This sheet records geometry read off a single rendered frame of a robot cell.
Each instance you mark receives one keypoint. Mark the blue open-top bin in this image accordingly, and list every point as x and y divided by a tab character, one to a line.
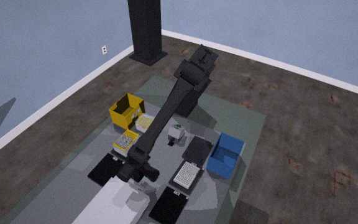
225	153

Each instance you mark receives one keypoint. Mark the yellow open-top bin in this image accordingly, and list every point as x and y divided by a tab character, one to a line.
127	110

